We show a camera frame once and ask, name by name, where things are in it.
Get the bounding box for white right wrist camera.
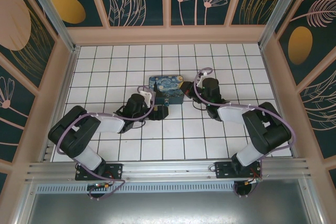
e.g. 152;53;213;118
195;70;213;87

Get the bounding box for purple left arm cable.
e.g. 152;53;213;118
56;85;155;200

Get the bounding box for grey slotted cable duct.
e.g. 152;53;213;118
36;183;301;194

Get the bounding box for aluminium table side rail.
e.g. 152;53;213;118
39;47;81;162
259;47;300;158

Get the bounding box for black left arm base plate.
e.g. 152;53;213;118
75;163;124;182

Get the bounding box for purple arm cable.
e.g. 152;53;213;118
56;85;155;200
194;66;298;198

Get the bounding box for starry night tin box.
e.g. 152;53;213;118
148;74;185;105

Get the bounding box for long aluminium mounting rail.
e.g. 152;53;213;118
25;157;312;183

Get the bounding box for brushed grey metal panel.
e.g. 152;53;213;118
26;192;316;224

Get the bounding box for slanted aluminium corner post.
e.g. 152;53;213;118
258;0;313;49
20;0;80;55

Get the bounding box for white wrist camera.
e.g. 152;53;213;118
139;90;154;109
195;70;213;87

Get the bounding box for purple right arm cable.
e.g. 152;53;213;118
194;66;298;198

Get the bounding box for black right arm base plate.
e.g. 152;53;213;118
214;161;263;180

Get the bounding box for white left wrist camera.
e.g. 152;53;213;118
139;90;154;109

